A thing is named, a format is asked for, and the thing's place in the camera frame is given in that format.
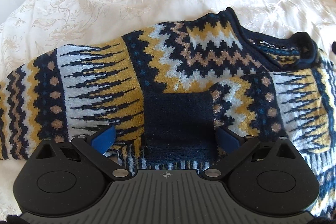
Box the navy yellow patterned knit sweater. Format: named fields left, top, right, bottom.
left=1, top=8, right=335, bottom=218

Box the white floral bedspread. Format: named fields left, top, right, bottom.
left=1, top=0, right=335, bottom=218

